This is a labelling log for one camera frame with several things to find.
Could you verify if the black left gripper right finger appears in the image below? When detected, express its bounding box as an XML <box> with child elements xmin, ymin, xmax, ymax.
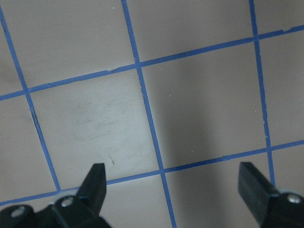
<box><xmin>238</xmin><ymin>162</ymin><xmax>304</xmax><ymax>228</ymax></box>

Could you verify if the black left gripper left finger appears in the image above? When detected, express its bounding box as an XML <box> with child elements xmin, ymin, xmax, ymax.
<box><xmin>0</xmin><ymin>163</ymin><xmax>110</xmax><ymax>228</ymax></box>

